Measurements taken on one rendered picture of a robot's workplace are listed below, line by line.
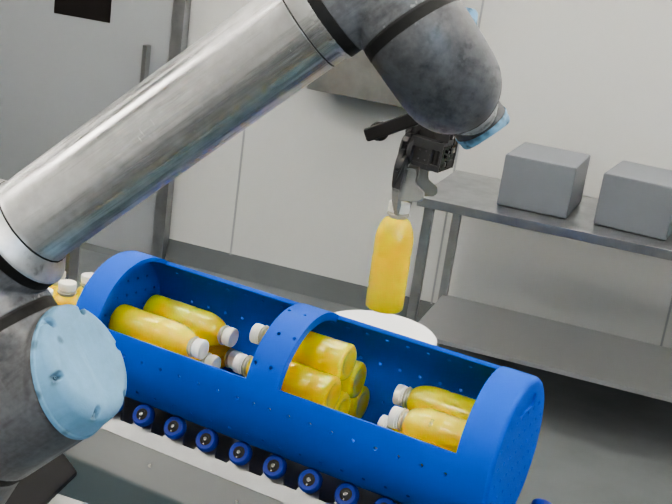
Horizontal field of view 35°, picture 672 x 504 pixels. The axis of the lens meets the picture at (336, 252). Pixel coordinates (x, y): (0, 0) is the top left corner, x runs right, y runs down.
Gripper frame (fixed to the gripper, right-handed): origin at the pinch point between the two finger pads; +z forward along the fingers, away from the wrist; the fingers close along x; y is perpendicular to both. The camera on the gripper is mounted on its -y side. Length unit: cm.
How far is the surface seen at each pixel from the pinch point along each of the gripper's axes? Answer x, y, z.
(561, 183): 251, -33, 43
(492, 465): -22, 34, 30
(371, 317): 47, -20, 43
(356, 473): -21.5, 11.2, 41.9
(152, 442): -21, -32, 54
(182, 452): -21, -25, 54
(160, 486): -23, -27, 61
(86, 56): 281, -311, 56
